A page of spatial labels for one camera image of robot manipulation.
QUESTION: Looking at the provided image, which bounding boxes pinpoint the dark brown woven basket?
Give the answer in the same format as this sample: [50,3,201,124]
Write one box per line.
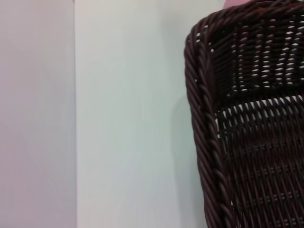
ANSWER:
[184,0,304,228]

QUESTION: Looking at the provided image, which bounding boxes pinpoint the pink toy peach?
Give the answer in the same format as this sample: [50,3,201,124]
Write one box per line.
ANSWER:
[224,0,252,10]

